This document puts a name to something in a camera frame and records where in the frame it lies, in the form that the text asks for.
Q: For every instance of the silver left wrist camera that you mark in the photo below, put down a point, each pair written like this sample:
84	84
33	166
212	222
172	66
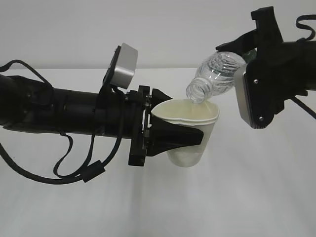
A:
121	69

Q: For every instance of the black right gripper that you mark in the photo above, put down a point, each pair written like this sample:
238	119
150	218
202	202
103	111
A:
266	38

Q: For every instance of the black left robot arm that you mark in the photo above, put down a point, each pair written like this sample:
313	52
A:
31	106

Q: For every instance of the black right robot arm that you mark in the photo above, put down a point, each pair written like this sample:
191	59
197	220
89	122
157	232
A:
281	69

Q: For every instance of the clear water bottle green label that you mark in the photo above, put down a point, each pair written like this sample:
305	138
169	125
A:
215	75

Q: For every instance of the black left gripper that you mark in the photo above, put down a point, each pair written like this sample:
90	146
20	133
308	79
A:
163	136

